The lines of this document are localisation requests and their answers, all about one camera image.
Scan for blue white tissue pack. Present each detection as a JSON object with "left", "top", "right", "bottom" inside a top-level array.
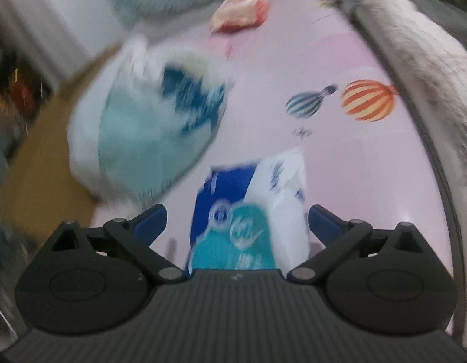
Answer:
[{"left": 187, "top": 148, "right": 310, "bottom": 274}]

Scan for brown cardboard box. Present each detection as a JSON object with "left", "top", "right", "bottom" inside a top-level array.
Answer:
[{"left": 0, "top": 44, "right": 121, "bottom": 246}]

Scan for large white plastic bag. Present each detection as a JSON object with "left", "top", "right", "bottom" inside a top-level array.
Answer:
[{"left": 67, "top": 35, "right": 233, "bottom": 208}]

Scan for pink wet wipes pack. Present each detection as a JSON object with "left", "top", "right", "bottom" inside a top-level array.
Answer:
[{"left": 209, "top": 0, "right": 271, "bottom": 33}]

